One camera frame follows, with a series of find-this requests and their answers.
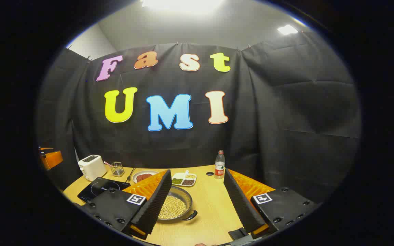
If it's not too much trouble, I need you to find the white divided dish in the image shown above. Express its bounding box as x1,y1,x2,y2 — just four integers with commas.
171,170,197,187

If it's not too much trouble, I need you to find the pile of yellow soybeans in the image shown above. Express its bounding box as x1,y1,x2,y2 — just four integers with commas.
159,195,187,220

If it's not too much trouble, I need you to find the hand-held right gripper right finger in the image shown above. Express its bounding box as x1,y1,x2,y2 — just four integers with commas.
223,167,320,240

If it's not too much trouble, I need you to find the white toaster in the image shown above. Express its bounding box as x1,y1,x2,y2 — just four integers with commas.
78,155,107,181

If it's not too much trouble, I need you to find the white round plate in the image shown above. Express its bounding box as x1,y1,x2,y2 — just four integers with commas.
132,170,159,184

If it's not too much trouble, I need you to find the black induction cooktop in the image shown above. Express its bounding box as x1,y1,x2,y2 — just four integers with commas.
77,177,131,203

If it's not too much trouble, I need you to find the steel pot with black handles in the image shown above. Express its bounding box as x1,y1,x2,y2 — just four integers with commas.
158,186,198,224

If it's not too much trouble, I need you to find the large ceiling light panel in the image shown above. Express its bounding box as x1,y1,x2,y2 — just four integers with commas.
141,0,225,14

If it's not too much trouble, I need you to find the small wire basket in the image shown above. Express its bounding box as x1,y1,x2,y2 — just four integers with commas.
110,162,125,177

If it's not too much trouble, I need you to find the clear water bottle red label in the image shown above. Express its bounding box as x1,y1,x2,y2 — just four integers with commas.
214,150,226,179

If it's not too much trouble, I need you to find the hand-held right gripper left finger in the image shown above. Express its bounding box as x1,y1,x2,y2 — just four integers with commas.
81,170,173,240

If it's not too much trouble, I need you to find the small ceiling light panel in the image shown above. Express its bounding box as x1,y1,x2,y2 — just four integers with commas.
277,25,299,35

